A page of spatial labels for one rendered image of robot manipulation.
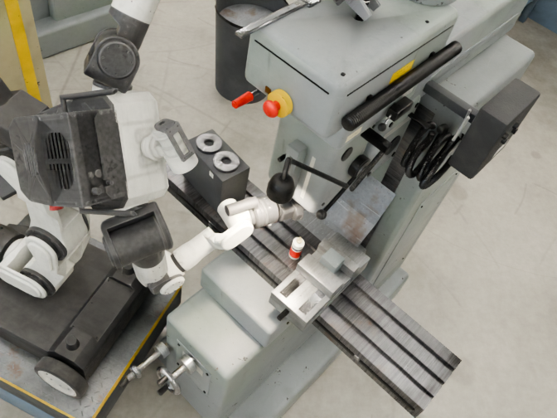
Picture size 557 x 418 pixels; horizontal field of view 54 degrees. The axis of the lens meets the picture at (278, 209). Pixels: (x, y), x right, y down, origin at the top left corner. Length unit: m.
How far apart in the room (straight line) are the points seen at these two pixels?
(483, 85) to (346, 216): 0.67
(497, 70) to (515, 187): 2.16
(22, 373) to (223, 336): 0.81
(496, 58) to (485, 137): 0.54
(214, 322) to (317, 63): 1.14
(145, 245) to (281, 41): 0.56
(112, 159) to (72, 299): 1.10
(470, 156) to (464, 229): 2.07
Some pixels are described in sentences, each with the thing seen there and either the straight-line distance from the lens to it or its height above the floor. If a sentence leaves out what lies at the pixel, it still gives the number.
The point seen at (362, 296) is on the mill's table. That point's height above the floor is 0.96.
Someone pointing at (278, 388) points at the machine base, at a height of 0.20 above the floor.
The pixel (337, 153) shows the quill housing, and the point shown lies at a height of 1.58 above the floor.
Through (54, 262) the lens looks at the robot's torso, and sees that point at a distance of 1.88.
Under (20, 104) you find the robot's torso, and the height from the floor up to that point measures 1.52.
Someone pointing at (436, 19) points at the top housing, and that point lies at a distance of 1.38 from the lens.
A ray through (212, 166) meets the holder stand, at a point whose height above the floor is 1.15.
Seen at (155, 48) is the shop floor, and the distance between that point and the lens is 4.24.
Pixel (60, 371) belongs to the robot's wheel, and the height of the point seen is 0.60.
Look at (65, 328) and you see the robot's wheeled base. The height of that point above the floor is 0.57.
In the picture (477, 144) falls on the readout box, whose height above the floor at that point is 1.63.
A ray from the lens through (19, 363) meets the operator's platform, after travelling 2.40.
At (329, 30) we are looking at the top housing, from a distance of 1.23.
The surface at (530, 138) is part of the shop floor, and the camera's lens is 4.48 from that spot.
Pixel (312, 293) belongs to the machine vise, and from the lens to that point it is 1.79.
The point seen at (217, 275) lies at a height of 0.88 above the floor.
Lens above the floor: 2.56
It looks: 52 degrees down
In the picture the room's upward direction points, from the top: 15 degrees clockwise
